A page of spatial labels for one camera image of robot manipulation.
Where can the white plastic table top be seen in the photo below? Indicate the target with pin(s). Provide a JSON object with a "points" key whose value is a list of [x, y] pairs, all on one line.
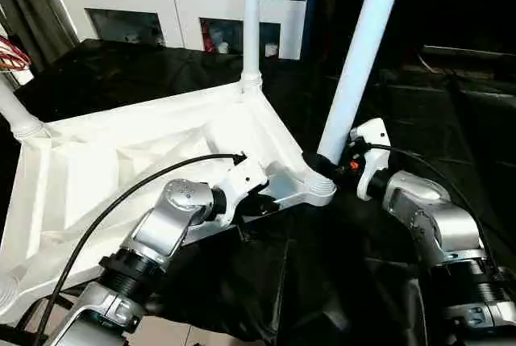
{"points": [[121, 140]]}

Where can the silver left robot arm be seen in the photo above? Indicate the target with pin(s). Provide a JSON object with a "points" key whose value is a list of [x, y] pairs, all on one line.
{"points": [[169, 217]]}

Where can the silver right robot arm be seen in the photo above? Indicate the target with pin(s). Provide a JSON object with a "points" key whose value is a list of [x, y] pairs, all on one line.
{"points": [[443, 229]]}

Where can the black mat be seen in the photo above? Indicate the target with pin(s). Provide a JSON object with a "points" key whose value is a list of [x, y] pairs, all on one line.
{"points": [[342, 261]]}

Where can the long dark bar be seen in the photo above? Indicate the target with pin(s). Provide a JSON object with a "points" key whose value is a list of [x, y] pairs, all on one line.
{"points": [[467, 53]]}

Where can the white cabinet with glass doors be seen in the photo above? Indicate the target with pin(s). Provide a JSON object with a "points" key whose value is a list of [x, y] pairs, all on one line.
{"points": [[161, 3]]}

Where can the grey curtain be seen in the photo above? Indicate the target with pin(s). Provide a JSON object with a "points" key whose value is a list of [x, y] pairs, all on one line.
{"points": [[36, 15]]}

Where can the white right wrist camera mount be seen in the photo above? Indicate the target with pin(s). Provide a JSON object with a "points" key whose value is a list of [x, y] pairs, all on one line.
{"points": [[375, 148]]}

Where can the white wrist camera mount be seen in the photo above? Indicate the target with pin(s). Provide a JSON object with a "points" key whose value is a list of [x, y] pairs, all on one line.
{"points": [[246, 172], [375, 148]]}

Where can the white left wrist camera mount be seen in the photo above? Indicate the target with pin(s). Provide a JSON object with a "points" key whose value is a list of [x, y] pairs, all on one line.
{"points": [[246, 172]]}

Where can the black folding stand frame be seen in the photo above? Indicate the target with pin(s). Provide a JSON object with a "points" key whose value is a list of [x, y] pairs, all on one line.
{"points": [[48, 318]]}

